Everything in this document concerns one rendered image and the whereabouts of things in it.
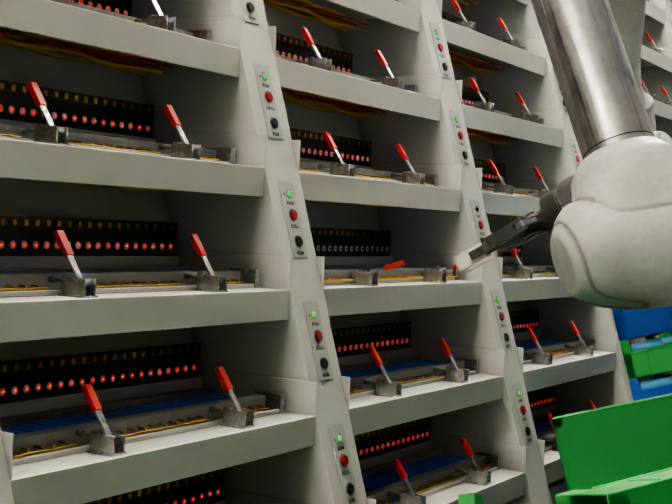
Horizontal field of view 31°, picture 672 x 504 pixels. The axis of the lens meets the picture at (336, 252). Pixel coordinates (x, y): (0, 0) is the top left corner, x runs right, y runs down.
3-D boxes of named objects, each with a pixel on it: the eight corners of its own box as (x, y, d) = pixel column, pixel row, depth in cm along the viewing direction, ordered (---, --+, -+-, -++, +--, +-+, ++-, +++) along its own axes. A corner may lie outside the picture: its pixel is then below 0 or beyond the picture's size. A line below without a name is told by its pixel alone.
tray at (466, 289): (481, 304, 241) (483, 256, 241) (321, 317, 189) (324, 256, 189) (393, 296, 252) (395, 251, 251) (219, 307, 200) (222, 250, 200)
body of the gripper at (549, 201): (568, 223, 211) (524, 247, 215) (585, 224, 218) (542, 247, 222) (550, 186, 212) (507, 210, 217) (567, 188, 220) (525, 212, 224)
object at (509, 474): (524, 494, 236) (528, 425, 236) (372, 561, 185) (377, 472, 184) (432, 479, 247) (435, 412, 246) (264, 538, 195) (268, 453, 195)
